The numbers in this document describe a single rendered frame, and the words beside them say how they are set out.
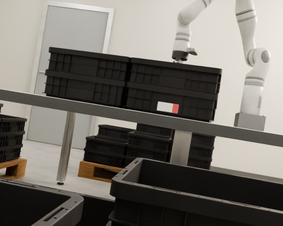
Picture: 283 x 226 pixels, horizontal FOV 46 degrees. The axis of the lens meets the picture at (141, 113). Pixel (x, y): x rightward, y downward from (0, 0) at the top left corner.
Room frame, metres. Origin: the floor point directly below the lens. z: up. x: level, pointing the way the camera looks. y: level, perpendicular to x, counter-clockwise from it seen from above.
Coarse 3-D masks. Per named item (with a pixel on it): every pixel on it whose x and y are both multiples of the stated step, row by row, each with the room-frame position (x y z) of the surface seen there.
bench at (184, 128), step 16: (0, 96) 1.21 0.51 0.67; (16, 96) 1.21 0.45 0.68; (32, 96) 1.20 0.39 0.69; (48, 96) 1.40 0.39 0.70; (80, 112) 1.17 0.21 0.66; (96, 112) 1.17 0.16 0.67; (112, 112) 1.16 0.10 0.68; (128, 112) 1.15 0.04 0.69; (144, 112) 1.26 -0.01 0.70; (176, 128) 1.13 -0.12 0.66; (192, 128) 1.12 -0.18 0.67; (208, 128) 1.12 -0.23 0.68; (224, 128) 1.11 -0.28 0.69; (240, 128) 1.10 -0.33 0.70; (64, 144) 2.72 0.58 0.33; (176, 144) 1.18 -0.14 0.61; (272, 144) 1.09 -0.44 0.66; (64, 160) 2.72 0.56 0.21; (176, 160) 1.18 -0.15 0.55; (64, 176) 2.73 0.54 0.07
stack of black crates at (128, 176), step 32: (128, 192) 0.49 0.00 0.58; (160, 192) 0.49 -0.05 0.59; (192, 192) 0.76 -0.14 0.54; (224, 192) 0.75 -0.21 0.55; (256, 192) 0.74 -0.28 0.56; (128, 224) 0.50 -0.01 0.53; (160, 224) 0.49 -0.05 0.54; (192, 224) 0.49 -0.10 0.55; (224, 224) 0.49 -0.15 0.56; (256, 224) 0.47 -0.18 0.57
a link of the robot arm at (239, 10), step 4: (236, 0) 1.57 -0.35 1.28; (240, 0) 1.55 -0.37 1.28; (244, 0) 1.55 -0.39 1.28; (248, 0) 1.55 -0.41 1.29; (252, 0) 1.57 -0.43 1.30; (236, 4) 1.57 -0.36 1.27; (240, 4) 1.56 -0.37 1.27; (244, 4) 1.55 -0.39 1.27; (248, 4) 1.55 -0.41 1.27; (252, 4) 1.57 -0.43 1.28; (236, 8) 1.58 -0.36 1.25; (240, 8) 1.57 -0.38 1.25; (244, 8) 1.56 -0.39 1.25; (248, 8) 1.56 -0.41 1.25; (252, 8) 1.56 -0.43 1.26; (236, 12) 1.59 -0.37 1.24; (240, 12) 1.57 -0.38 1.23; (244, 12) 1.56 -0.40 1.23
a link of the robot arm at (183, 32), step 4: (180, 24) 1.55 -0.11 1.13; (184, 24) 1.55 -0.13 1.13; (188, 24) 1.56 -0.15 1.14; (180, 28) 1.51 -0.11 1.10; (184, 28) 1.50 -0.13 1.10; (188, 28) 1.55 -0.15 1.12; (176, 32) 1.53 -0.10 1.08; (180, 32) 1.51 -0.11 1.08; (184, 32) 1.50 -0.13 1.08; (188, 32) 1.50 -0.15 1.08; (176, 36) 1.52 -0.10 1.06; (180, 36) 1.50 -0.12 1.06; (184, 36) 1.50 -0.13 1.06; (188, 36) 1.51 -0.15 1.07; (188, 40) 1.51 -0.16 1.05
